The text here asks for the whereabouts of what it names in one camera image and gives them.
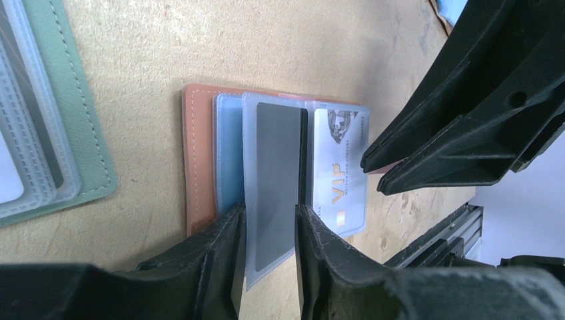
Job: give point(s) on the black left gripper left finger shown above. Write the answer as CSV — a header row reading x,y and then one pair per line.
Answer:
x,y
201,277

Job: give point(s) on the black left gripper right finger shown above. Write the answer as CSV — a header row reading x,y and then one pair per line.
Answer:
x,y
335,280

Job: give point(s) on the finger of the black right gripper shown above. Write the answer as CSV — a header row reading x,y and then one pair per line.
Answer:
x,y
466,154
501,56

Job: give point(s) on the grey card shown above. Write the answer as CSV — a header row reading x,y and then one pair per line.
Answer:
x,y
281,152

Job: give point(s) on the white VIP card in holder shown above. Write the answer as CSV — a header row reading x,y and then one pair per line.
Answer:
x,y
339,184

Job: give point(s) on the aluminium frame rail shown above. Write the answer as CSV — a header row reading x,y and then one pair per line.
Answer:
x,y
450,243

